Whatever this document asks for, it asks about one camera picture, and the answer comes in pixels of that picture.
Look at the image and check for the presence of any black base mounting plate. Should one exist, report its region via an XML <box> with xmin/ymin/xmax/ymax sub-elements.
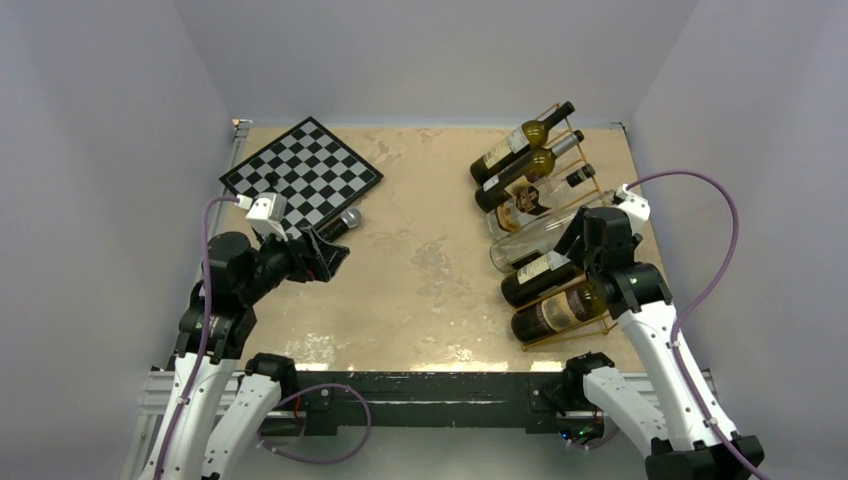
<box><xmin>260</xmin><ymin>371</ymin><xmax>613</xmax><ymax>443</ymax></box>

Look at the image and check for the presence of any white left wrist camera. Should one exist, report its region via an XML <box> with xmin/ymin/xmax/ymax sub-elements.
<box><xmin>236</xmin><ymin>192</ymin><xmax>288</xmax><ymax>242</ymax></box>

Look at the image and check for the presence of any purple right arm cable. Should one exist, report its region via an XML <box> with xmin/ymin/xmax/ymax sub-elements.
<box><xmin>625</xmin><ymin>170</ymin><xmax>770</xmax><ymax>480</ymax></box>

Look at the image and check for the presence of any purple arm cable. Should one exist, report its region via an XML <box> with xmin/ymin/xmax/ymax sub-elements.
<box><xmin>625</xmin><ymin>170</ymin><xmax>770</xmax><ymax>480</ymax></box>
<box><xmin>152</xmin><ymin>195</ymin><xmax>241</xmax><ymax>480</ymax></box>

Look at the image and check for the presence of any green wine bottle dark label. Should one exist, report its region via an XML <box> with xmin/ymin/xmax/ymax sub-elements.
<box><xmin>474</xmin><ymin>130</ymin><xmax>585</xmax><ymax>213</ymax></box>

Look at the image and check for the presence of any black white chessboard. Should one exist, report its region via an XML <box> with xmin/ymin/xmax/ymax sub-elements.
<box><xmin>219</xmin><ymin>117</ymin><xmax>384</xmax><ymax>238</ymax></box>

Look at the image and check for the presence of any clear square liquor bottle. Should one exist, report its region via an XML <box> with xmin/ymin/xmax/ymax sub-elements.
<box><xmin>485</xmin><ymin>163</ymin><xmax>596</xmax><ymax>240</ymax></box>

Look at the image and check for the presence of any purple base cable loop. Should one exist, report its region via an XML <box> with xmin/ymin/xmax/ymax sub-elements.
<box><xmin>258</xmin><ymin>382</ymin><xmax>374</xmax><ymax>466</ymax></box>

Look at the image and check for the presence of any black silver microphone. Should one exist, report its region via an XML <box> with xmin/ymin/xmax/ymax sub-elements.
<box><xmin>319</xmin><ymin>207</ymin><xmax>363</xmax><ymax>242</ymax></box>

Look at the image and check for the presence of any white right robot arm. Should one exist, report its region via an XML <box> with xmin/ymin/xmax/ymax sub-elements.
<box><xmin>556</xmin><ymin>207</ymin><xmax>765</xmax><ymax>479</ymax></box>

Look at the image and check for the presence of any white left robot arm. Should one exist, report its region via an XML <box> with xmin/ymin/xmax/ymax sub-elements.
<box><xmin>140</xmin><ymin>227</ymin><xmax>350</xmax><ymax>479</ymax></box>

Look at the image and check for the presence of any tall dark green bottle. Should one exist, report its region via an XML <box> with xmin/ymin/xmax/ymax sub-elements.
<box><xmin>501</xmin><ymin>251</ymin><xmax>583</xmax><ymax>307</ymax></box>

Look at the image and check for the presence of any clear glass bottle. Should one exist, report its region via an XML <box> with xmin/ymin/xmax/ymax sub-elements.
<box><xmin>489</xmin><ymin>190</ymin><xmax>613</xmax><ymax>273</ymax></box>

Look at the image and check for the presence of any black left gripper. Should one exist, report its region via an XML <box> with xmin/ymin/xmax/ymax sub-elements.
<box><xmin>239</xmin><ymin>222</ymin><xmax>348</xmax><ymax>303</ymax></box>

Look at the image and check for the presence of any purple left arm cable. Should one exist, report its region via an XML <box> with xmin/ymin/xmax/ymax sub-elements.
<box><xmin>152</xmin><ymin>195</ymin><xmax>241</xmax><ymax>480</ymax></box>

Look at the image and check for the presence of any gold wire wine rack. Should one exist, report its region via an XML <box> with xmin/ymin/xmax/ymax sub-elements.
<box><xmin>513</xmin><ymin>127</ymin><xmax>615</xmax><ymax>349</ymax></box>

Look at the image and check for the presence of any green bottle silver neck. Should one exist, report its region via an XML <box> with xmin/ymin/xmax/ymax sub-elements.
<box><xmin>511</xmin><ymin>281</ymin><xmax>607</xmax><ymax>344</ymax></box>

